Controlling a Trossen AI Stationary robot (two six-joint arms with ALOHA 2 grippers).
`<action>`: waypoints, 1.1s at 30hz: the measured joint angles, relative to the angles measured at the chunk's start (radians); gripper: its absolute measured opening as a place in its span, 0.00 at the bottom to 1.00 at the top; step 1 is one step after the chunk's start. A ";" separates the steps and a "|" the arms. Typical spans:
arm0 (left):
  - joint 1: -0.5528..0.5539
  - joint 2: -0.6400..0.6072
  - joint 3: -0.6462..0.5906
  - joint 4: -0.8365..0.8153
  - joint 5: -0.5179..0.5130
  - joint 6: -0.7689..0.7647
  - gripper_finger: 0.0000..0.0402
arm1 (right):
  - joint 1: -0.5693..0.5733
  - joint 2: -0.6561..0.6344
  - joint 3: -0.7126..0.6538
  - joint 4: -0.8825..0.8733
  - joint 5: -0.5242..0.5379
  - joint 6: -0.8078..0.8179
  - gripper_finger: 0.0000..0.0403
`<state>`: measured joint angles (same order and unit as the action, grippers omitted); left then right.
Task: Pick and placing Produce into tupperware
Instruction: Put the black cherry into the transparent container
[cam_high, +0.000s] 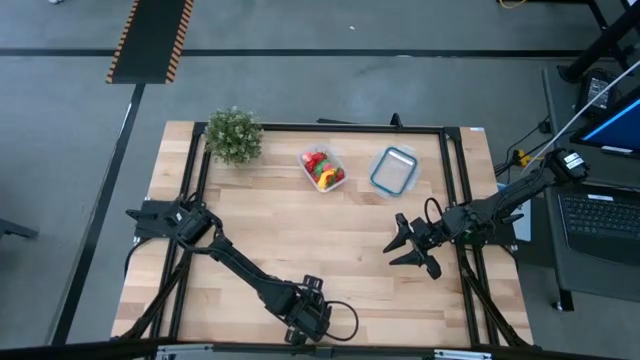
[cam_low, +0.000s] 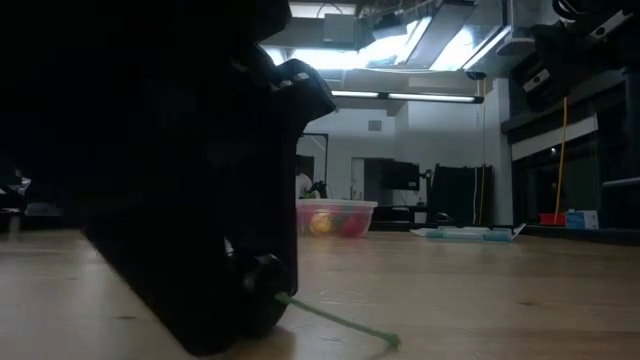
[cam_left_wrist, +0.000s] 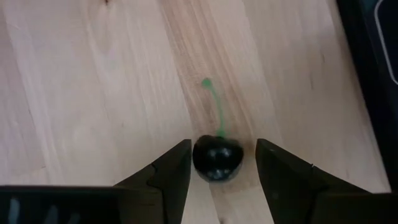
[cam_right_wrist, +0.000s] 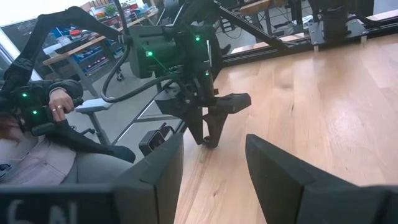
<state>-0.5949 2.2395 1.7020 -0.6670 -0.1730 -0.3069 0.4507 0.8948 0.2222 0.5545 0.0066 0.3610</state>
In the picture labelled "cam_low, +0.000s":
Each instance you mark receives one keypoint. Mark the clear plastic food container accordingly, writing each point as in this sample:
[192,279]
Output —
[335,217]

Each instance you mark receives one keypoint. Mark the black wall monitor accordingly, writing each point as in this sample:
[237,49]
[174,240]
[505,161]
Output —
[400,175]

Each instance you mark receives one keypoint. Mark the blue and white box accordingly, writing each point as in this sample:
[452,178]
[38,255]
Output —
[582,219]

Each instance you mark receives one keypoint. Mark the red plastic basket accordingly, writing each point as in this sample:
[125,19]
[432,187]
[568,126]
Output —
[551,218]

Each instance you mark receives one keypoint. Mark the red toy pepper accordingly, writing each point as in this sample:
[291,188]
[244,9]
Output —
[352,225]

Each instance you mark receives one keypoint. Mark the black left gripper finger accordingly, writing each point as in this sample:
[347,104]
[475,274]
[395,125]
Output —
[165,280]
[270,200]

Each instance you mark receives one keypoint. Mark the long ceiling light strip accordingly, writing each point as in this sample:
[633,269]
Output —
[405,95]

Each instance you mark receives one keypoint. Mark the dark toy blackberry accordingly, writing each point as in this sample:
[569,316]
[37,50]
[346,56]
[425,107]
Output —
[262,280]

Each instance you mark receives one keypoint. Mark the blue-rimmed clear container lid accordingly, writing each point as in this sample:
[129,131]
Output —
[470,233]

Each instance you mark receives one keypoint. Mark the black standing panel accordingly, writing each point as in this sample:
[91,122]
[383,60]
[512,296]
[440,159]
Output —
[460,195]

